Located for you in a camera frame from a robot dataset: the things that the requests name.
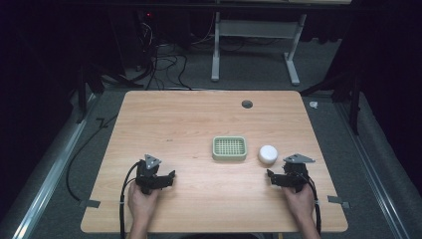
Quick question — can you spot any person's right hand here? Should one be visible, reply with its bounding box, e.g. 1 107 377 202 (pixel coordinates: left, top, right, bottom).
282 185 317 221

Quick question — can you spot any green soap dish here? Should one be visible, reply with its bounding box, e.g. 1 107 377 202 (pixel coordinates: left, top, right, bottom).
212 135 249 162

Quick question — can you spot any black floor cable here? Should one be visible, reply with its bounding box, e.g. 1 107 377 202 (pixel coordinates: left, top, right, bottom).
65 114 119 202

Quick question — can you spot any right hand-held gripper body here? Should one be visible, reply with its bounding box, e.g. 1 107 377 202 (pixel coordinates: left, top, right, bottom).
281 152 317 194

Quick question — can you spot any person's left hand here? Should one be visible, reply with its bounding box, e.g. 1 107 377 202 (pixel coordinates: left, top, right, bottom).
127 181 160 223

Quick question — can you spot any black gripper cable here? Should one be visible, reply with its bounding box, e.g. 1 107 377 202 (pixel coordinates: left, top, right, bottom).
118 161 141 239
304 174 322 236

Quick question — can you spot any grey tape strip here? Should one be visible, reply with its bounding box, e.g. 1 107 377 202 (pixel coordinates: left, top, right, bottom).
326 195 351 209
79 198 102 209

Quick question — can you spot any white metal desk frame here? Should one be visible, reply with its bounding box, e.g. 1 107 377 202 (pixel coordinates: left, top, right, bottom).
210 11 309 87

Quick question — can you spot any black metal stand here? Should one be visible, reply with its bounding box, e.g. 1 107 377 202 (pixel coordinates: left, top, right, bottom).
299 64 362 136
75 61 107 124

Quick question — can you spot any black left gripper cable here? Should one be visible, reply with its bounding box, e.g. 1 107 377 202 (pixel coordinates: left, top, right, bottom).
118 161 141 239

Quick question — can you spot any bundle of black cables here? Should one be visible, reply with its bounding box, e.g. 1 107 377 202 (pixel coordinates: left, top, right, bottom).
133 19 193 92

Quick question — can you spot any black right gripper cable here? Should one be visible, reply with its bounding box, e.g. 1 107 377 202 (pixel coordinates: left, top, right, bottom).
304 174 322 236

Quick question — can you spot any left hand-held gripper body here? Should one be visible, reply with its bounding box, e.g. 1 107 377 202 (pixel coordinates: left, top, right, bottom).
134 153 163 195

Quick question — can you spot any aluminium floor rail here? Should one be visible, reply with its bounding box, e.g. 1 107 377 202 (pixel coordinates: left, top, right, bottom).
12 93 98 239
333 99 413 239

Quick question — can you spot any white round soap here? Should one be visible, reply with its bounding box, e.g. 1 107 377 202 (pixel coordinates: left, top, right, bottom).
257 144 280 165

